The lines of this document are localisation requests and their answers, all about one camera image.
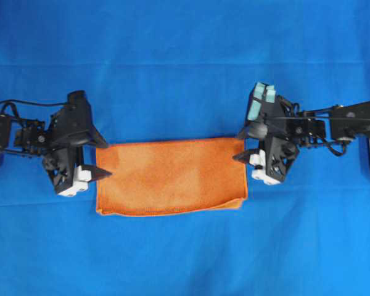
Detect orange microfibre towel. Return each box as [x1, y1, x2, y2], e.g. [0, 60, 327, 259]
[96, 138, 248, 216]

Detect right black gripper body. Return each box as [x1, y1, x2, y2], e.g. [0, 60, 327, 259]
[249, 95, 299, 185]

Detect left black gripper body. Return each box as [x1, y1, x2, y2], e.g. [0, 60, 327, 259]
[43, 104, 94, 197]

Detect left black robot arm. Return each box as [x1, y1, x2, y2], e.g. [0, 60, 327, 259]
[0, 92, 112, 197]

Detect right wrist camera teal pads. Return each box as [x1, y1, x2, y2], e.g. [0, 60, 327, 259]
[245, 82, 277, 121]

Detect blue table cloth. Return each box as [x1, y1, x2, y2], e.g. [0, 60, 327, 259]
[0, 1, 370, 295]

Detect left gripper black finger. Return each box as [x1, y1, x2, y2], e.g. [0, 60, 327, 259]
[68, 126, 109, 149]
[74, 165, 112, 184]

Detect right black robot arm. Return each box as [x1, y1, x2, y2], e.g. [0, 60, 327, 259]
[233, 96, 370, 185]

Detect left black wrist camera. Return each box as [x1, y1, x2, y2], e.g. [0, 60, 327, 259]
[67, 90, 91, 115]

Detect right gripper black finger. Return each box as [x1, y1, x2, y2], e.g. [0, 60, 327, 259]
[232, 149, 266, 167]
[236, 122, 268, 139]

